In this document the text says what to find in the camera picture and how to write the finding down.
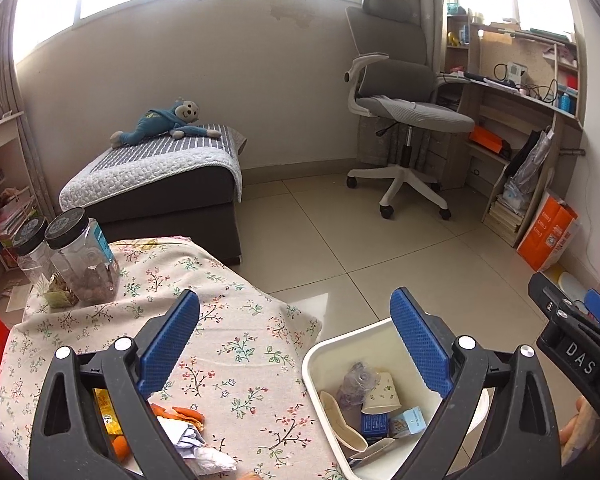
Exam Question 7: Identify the wooden desk with hutch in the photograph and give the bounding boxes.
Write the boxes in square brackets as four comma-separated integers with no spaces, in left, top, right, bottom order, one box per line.
[437,7,583,248]

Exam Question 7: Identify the beige insole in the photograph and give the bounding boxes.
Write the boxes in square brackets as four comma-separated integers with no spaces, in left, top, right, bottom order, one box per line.
[320,391,368,453]

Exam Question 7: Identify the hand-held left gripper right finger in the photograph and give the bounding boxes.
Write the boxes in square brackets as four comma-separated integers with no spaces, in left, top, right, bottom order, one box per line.
[387,287,563,480]

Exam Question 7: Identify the light blue carton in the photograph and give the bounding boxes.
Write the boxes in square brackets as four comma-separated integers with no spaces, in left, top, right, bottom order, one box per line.
[390,406,426,438]

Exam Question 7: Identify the white paper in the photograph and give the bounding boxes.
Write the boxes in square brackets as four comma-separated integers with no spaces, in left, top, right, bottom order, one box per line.
[157,417,206,458]

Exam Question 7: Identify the silver black bag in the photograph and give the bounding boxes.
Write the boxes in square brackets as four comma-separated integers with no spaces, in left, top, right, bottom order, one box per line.
[510,127,555,196]

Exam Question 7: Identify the white paper cup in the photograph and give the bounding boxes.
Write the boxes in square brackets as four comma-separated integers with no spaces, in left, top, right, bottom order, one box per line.
[362,370,401,415]

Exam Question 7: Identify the small dark blue box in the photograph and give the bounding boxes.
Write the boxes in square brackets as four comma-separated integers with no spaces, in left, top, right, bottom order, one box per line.
[360,410,392,443]

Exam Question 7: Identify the white plastic wrapper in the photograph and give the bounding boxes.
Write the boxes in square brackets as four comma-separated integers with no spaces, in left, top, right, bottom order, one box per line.
[192,447,237,473]

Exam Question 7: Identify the person's right hand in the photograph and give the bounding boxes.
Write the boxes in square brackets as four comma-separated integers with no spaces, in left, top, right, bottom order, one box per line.
[560,397,600,466]

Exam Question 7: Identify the white round base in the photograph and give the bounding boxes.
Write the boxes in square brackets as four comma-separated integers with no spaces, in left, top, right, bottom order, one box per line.
[545,265,588,306]

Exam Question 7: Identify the clear jar of brown nuts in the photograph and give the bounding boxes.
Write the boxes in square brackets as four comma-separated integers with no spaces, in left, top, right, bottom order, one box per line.
[45,207,122,306]

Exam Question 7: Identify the dark grey ottoman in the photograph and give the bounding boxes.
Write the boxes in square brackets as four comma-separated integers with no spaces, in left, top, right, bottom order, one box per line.
[59,122,246,266]

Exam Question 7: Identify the stack of papers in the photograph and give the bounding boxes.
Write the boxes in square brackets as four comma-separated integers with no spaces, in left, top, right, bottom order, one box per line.
[0,187,46,246]

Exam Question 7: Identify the white plastic bin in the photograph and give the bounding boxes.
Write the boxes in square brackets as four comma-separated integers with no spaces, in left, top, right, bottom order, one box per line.
[301,317,491,480]

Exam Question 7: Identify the floral tablecloth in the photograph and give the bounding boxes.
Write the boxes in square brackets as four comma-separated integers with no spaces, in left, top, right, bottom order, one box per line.
[0,237,353,480]

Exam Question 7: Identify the clear plastic cup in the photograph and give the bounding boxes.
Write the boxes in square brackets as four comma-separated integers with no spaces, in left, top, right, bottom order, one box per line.
[337,360,381,406]

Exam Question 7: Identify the papers on floor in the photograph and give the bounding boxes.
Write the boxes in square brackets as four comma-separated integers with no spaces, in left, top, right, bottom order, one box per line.
[2,280,33,311]

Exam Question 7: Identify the orange paper bag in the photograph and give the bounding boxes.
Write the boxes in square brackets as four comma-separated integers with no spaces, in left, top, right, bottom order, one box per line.
[516,190,579,272]

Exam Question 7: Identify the clear jar of peanuts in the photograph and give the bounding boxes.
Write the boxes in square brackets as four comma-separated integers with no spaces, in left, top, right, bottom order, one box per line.
[15,217,78,308]

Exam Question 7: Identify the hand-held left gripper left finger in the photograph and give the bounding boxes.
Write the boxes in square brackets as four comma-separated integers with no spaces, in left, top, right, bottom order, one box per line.
[27,289,202,480]

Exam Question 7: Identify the grey office chair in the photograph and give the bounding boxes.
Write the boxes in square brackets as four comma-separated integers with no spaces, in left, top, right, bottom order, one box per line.
[345,0,476,221]

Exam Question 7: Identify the yellow packet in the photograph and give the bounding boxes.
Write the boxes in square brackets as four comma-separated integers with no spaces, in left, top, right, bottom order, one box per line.
[94,387,126,436]

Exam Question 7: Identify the blue plush monkey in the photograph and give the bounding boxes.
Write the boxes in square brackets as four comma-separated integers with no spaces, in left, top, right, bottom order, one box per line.
[110,97,222,148]

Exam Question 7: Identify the orange box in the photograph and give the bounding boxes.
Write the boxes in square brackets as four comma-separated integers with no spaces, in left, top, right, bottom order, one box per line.
[469,126,503,153]

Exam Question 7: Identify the stack of books under desk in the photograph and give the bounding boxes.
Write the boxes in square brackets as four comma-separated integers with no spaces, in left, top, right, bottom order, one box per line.
[487,195,528,236]

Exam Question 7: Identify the striped quilted mat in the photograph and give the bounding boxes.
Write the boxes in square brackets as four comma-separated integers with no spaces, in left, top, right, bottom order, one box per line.
[59,122,246,211]

